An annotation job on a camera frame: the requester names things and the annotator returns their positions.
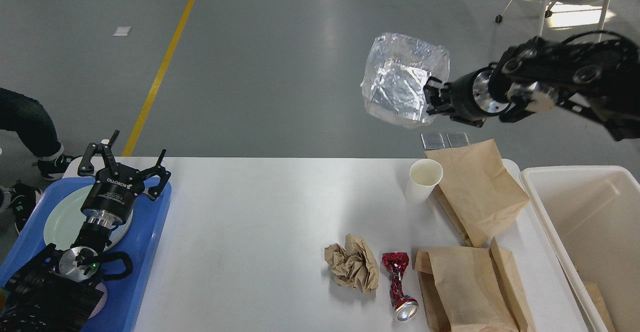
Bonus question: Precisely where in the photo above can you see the person leg dark jeans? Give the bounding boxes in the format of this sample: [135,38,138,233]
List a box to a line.
[0,88,64,162]

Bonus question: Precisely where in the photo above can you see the crushed red soda can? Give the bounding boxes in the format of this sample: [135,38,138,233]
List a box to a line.
[381,251,419,322]

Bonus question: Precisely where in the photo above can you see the white paper cup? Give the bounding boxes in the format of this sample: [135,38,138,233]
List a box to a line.
[404,158,444,205]

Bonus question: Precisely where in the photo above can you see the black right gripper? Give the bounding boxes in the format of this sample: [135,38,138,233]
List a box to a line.
[423,67,511,129]

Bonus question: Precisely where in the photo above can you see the blue plastic tray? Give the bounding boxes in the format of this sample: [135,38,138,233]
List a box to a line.
[0,177,172,332]

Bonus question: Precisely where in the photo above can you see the brown paper bag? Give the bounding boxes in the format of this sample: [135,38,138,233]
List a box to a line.
[425,139,530,247]
[413,240,537,332]

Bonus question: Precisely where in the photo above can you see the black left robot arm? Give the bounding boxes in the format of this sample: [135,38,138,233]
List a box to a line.
[1,130,172,332]

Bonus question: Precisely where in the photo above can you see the crumpled brown paper ball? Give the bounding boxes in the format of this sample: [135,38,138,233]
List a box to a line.
[323,233,380,294]

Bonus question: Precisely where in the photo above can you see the white plastic bin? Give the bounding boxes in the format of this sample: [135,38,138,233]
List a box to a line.
[520,165,640,332]

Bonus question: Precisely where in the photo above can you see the brown paper bag lower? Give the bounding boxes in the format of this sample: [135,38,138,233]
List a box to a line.
[413,240,537,332]

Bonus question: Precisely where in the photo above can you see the grey floor outlet plate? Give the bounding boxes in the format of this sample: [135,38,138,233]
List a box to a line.
[420,132,471,151]

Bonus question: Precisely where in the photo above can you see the aluminium foil tray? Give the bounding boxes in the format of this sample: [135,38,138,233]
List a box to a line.
[360,32,450,129]

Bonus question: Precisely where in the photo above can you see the brown paper bag upper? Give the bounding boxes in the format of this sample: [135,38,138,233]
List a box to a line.
[425,139,530,247]

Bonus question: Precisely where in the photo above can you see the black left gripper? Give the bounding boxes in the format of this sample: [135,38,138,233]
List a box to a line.
[77,129,172,228]

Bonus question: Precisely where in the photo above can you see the black green sneaker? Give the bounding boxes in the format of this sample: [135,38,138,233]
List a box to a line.
[0,180,42,234]
[32,153,78,182]

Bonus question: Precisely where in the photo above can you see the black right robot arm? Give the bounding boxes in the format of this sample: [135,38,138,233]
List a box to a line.
[422,30,640,141]

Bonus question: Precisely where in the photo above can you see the green plate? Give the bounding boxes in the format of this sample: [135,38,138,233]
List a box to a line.
[43,185,118,250]

